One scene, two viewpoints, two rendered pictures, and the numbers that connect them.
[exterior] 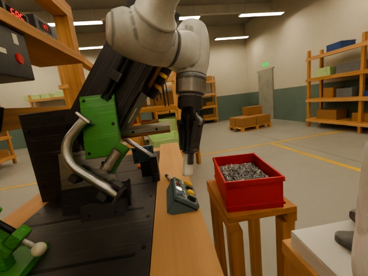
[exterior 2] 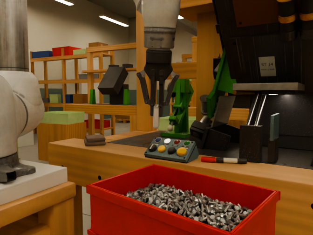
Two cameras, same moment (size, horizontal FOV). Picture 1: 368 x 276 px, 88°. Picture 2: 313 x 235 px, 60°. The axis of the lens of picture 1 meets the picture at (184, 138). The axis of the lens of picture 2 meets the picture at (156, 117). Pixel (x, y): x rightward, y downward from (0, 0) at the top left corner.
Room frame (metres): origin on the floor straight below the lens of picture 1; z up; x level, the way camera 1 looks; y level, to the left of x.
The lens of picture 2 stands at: (1.06, -0.67, 1.10)
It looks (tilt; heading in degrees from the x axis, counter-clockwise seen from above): 5 degrees down; 127
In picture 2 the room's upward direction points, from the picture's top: straight up
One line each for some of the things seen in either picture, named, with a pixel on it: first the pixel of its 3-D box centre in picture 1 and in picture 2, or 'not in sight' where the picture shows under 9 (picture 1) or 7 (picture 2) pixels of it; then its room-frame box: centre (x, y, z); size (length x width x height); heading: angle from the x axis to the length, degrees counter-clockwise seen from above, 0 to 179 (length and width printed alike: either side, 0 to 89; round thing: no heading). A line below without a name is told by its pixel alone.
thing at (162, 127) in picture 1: (125, 132); (275, 89); (0.84, 0.25, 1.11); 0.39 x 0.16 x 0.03; 95
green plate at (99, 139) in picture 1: (103, 124); (232, 74); (0.68, 0.28, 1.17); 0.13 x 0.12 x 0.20; 5
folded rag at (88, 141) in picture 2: not in sight; (94, 140); (0.20, 0.04, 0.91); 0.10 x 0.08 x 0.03; 145
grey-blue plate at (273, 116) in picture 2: (144, 161); (274, 137); (0.85, 0.19, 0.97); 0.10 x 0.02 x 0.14; 95
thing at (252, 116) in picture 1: (249, 118); not in sight; (6.70, -2.36, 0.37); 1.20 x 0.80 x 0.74; 108
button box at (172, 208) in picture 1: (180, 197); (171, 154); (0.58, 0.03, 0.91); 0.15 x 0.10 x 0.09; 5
